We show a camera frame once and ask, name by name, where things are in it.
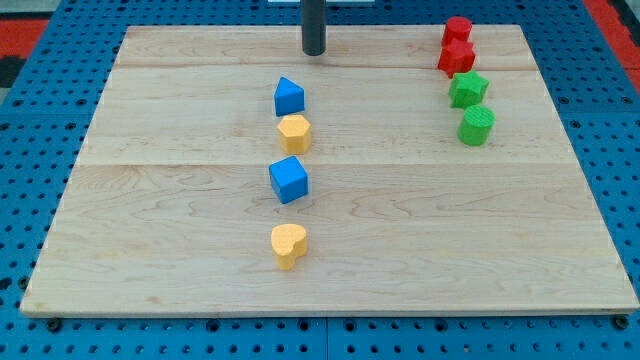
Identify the blue triangle block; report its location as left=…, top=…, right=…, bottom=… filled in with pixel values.
left=274, top=77, right=305, bottom=117

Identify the blue cube block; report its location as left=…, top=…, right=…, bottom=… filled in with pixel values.
left=269, top=156, right=309, bottom=204

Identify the yellow hexagon block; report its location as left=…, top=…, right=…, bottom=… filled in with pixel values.
left=277, top=114, right=311, bottom=155

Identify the yellow heart block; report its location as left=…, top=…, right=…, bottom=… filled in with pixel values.
left=270, top=223, right=308, bottom=270

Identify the light wooden board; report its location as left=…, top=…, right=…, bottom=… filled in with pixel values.
left=21, top=25, right=639, bottom=318

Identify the green cylinder block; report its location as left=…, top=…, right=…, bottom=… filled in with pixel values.
left=457, top=104, right=496, bottom=146

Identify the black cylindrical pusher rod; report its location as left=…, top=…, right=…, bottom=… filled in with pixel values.
left=301, top=0, right=327, bottom=56

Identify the green star block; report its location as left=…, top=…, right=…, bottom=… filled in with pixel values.
left=448, top=70, right=490, bottom=109

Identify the red star block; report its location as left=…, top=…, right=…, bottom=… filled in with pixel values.
left=437, top=39, right=476, bottom=78

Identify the red cylinder block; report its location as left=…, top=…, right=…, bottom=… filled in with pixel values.
left=441, top=16, right=473, bottom=46

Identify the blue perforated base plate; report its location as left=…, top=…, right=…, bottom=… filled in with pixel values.
left=1, top=1, right=639, bottom=359

